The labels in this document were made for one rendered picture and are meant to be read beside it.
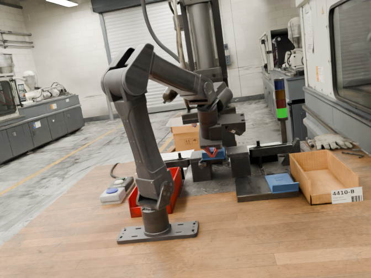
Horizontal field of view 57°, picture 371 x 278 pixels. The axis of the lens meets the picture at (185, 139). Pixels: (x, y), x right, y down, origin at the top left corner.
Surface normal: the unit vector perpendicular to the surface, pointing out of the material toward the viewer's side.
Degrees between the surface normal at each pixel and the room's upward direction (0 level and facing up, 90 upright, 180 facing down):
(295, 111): 90
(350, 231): 0
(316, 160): 90
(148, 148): 90
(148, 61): 90
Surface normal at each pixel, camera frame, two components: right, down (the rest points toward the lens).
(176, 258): -0.15, -0.97
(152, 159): 0.66, -0.07
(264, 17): -0.16, 0.23
